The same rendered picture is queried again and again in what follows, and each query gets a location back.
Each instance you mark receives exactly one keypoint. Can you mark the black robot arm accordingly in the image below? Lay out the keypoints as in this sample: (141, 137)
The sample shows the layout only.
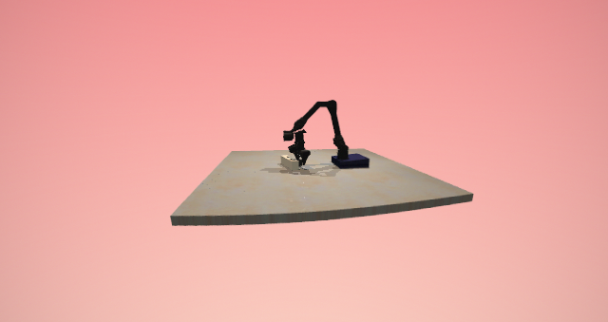
(338, 140)

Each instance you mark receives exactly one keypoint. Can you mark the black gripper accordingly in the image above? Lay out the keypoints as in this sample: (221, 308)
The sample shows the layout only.
(304, 154)

